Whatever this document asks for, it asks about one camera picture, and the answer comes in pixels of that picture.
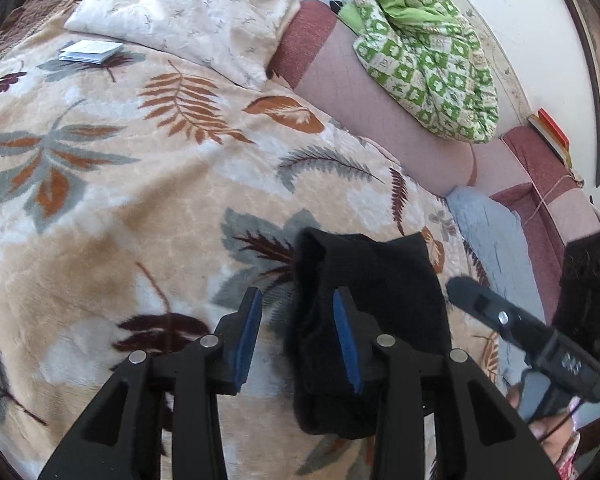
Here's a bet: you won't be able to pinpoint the pink padded headboard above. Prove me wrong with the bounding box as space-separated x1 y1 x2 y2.
266 0 600 323

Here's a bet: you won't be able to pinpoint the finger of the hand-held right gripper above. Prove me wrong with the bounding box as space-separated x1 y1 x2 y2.
446 275 549 357

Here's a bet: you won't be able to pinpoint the leaf print plush blanket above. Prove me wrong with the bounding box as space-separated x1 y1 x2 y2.
0 25 511 480

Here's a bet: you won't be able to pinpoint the thin white cable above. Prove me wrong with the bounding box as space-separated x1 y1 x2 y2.
524 167 583 226

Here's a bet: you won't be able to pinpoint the black pants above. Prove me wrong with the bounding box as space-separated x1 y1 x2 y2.
282 227 454 439

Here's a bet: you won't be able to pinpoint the light blue quilted blanket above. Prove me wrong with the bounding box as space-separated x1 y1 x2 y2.
446 186 547 322

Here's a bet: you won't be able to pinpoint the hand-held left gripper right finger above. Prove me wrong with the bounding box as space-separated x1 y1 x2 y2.
332 287 542 480

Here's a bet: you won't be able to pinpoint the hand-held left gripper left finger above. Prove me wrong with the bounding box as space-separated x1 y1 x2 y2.
37 287 264 480

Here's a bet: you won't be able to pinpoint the person's right hand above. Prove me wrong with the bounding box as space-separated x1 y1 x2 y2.
507 382 578 461

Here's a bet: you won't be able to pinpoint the stack of books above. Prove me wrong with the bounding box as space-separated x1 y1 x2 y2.
527 107 575 169

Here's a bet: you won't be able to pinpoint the white sprig print pillow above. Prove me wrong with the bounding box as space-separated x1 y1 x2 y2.
63 0 302 92

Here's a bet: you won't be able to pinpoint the green patterned quilt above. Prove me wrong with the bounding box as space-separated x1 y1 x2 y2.
331 0 501 144

